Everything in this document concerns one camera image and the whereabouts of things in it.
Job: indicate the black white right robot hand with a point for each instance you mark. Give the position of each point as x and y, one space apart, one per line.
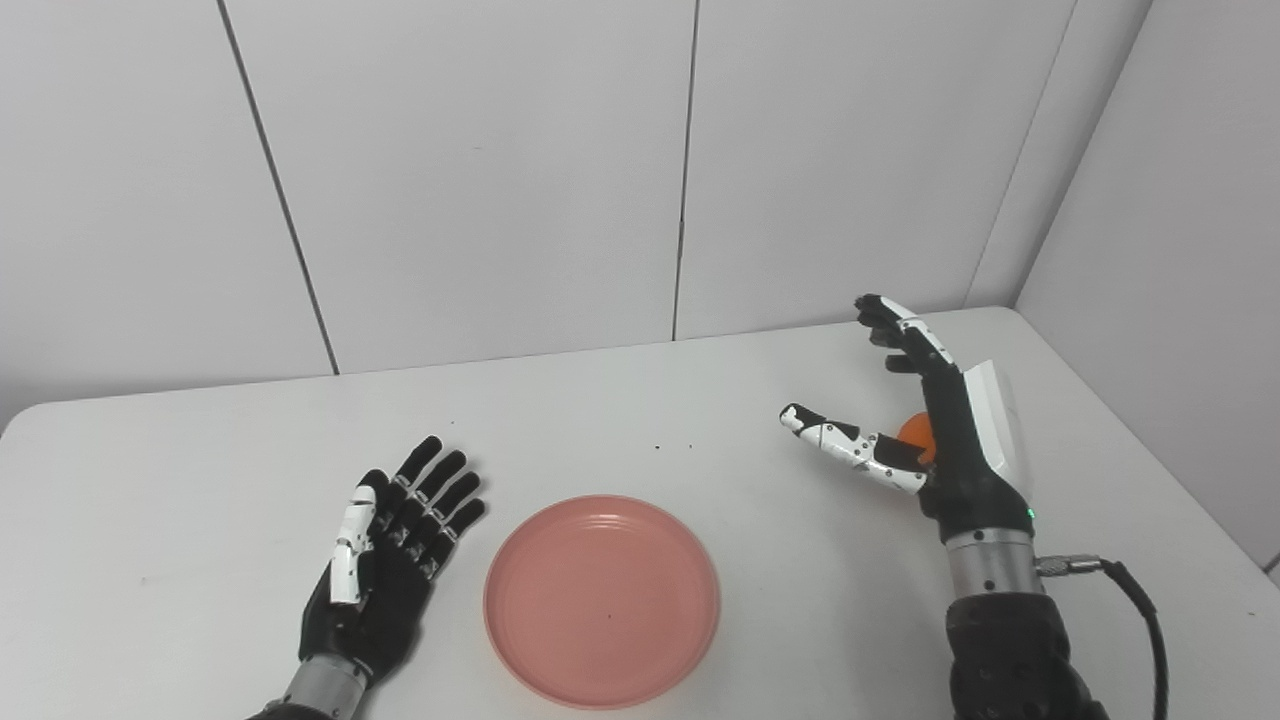
965 460

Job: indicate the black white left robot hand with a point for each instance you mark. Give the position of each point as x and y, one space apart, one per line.
385 590

